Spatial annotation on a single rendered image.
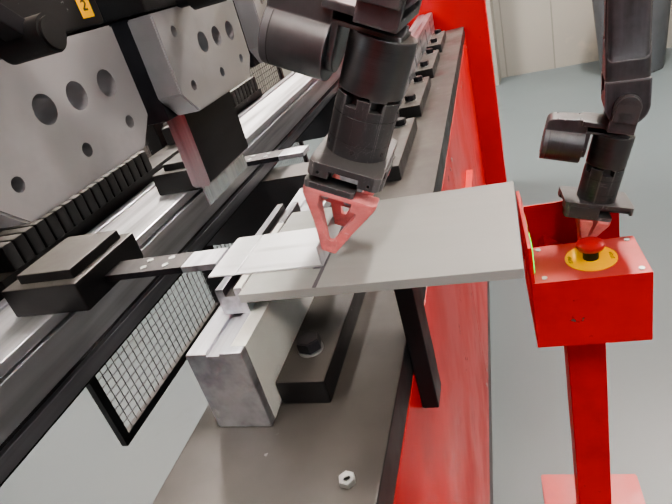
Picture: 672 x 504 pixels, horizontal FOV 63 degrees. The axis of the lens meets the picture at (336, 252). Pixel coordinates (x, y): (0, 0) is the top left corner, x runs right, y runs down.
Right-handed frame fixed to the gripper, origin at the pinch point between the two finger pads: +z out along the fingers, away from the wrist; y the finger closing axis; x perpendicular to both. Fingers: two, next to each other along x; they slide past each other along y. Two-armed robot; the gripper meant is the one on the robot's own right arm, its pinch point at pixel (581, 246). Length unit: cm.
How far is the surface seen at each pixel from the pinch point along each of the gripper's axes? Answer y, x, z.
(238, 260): 45, 38, -14
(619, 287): -1.9, 15.2, -2.2
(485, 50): 8, -178, 1
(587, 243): 2.5, 10.6, -6.1
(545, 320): 6.5, 15.2, 5.2
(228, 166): 47, 36, -24
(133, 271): 58, 38, -10
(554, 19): -61, -432, 17
